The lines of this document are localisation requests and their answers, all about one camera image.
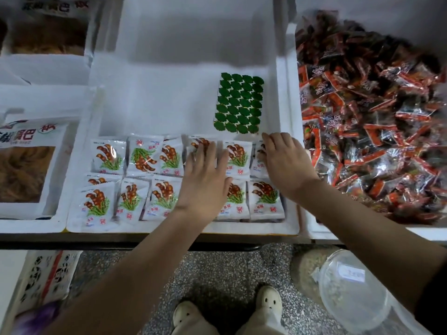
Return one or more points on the person's beige trousers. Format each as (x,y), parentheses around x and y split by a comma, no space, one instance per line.
(265,327)

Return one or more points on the person's right forearm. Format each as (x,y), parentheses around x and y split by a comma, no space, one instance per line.
(377,240)

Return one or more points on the purple packet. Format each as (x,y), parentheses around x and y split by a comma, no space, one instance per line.
(35,321)

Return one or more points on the white red printed carton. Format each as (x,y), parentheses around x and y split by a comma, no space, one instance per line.
(45,275)

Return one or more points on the pile of white printed packets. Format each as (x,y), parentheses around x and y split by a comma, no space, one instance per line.
(133,195)

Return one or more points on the person's left hand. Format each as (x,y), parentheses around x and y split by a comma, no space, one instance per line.
(202,186)

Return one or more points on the person's left forearm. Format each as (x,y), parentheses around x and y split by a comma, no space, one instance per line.
(122,282)

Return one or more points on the person's right hand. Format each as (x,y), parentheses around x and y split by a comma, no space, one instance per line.
(290,164)

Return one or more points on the white foam slab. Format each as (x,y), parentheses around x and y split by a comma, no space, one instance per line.
(8,282)

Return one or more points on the person's white shoe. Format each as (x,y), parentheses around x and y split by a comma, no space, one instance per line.
(269,300)
(185,314)

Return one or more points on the pile of dark red packets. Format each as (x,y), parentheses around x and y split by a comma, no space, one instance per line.
(370,101)

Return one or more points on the person's left white shoe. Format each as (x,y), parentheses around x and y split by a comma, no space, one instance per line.
(185,314)

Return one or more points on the person's right white shoe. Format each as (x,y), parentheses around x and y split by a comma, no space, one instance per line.
(269,300)

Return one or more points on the green leaf-pattern sheet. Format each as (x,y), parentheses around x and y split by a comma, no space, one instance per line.
(239,102)

